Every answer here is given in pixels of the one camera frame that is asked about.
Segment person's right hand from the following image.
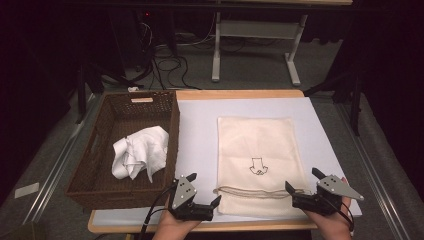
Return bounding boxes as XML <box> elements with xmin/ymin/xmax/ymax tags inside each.
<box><xmin>303</xmin><ymin>177</ymin><xmax>354</xmax><ymax>240</ymax></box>

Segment white metal desk frame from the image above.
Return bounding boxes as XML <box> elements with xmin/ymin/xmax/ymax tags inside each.
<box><xmin>211</xmin><ymin>12</ymin><xmax>308</xmax><ymax>87</ymax></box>

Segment black stand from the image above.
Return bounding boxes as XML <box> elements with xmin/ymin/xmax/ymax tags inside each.
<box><xmin>303</xmin><ymin>66</ymin><xmax>365</xmax><ymax>137</ymax></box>
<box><xmin>74</xmin><ymin>61</ymin><xmax>148</xmax><ymax>125</ymax></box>

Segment wooden table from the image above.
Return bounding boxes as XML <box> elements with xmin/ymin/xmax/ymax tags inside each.
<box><xmin>87</xmin><ymin>89</ymin><xmax>355</xmax><ymax>234</ymax></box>

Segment right hand-held gripper cable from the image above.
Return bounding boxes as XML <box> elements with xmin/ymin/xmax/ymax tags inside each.
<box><xmin>328</xmin><ymin>196</ymin><xmax>355</xmax><ymax>234</ymax></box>

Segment dark computer case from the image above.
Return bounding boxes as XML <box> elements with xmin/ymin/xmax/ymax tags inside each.
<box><xmin>108</xmin><ymin>9</ymin><xmax>156</xmax><ymax>69</ymax></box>

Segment black floor cables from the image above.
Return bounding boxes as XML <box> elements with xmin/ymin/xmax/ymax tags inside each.
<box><xmin>138</xmin><ymin>19</ymin><xmax>203</xmax><ymax>91</ymax></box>

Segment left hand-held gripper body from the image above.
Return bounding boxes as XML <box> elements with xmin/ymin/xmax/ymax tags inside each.
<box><xmin>169</xmin><ymin>175</ymin><xmax>215</xmax><ymax>222</ymax></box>

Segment person's left hand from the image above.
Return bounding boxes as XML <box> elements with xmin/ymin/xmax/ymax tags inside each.
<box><xmin>151</xmin><ymin>209</ymin><xmax>202</xmax><ymax>240</ymax></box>

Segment left hand-held gripper cable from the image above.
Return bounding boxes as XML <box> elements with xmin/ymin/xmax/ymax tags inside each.
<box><xmin>138</xmin><ymin>183</ymin><xmax>178</xmax><ymax>240</ymax></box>

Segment cream drawstring bag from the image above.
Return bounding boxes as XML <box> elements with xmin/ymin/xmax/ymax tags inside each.
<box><xmin>213</xmin><ymin>115</ymin><xmax>313</xmax><ymax>218</ymax></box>

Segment hand-held gripper cable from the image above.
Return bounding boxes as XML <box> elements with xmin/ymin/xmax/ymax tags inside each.
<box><xmin>138</xmin><ymin>183</ymin><xmax>178</xmax><ymax>240</ymax></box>
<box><xmin>328</xmin><ymin>196</ymin><xmax>355</xmax><ymax>234</ymax></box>

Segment white tape strip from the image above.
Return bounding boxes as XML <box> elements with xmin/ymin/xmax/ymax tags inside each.
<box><xmin>14</xmin><ymin>182</ymin><xmax>40</xmax><ymax>200</ymax></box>

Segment white cloth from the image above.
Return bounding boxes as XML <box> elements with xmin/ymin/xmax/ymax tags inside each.
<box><xmin>111</xmin><ymin>125</ymin><xmax>170</xmax><ymax>184</ymax></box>

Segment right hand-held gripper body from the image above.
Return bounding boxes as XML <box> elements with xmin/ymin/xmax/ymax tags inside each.
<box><xmin>291</xmin><ymin>174</ymin><xmax>365</xmax><ymax>216</ymax></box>

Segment metal floor rail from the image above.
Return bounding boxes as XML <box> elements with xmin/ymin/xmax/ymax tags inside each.
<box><xmin>333</xmin><ymin>99</ymin><xmax>413</xmax><ymax>240</ymax></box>
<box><xmin>22</xmin><ymin>93</ymin><xmax>101</xmax><ymax>225</ymax></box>

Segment white paper sheet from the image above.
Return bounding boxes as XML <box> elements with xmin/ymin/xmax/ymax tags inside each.
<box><xmin>91</xmin><ymin>97</ymin><xmax>363</xmax><ymax>227</ymax></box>

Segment brown woven basket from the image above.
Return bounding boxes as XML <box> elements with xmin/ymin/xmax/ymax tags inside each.
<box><xmin>64</xmin><ymin>90</ymin><xmax>181</xmax><ymax>211</ymax></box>

